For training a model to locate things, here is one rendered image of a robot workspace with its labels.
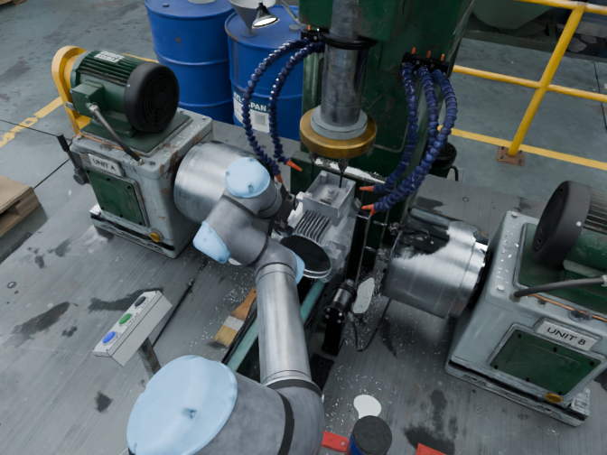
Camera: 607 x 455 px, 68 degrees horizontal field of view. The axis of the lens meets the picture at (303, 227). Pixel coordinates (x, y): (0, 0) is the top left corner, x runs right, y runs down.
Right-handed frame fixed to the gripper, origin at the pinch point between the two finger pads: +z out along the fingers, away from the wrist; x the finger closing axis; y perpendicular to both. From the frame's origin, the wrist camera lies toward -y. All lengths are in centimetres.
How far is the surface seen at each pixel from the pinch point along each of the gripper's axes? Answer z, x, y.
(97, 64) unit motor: -18, 59, 22
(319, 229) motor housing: 2.3, -7.8, 4.9
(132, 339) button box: -17.6, 15.5, -34.9
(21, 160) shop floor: 130, 229, 7
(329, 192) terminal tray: 4.2, -6.0, 15.6
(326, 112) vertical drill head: -19.3, -4.4, 25.8
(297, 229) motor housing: 0.0, -3.2, 2.6
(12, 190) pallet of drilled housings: 100, 191, -14
